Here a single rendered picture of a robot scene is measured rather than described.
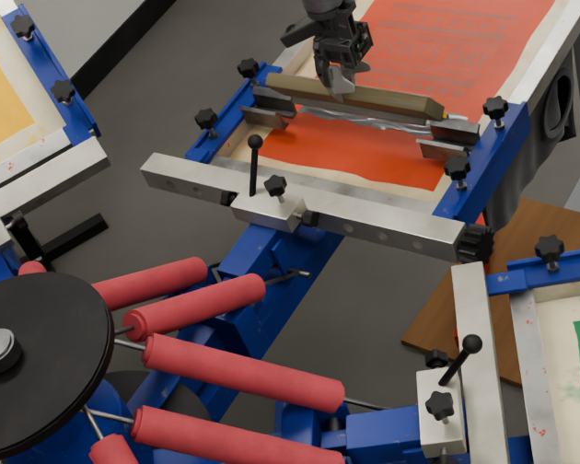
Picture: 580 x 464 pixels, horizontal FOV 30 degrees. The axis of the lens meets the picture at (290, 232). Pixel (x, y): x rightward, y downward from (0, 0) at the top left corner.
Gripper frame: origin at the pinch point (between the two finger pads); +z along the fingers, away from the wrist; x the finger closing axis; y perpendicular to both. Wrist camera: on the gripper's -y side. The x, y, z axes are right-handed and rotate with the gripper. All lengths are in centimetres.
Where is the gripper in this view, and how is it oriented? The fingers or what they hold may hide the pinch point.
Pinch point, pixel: (342, 88)
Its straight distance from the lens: 204.1
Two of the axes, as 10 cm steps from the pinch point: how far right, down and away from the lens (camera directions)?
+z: 2.8, 6.7, 6.8
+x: 5.1, -7.1, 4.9
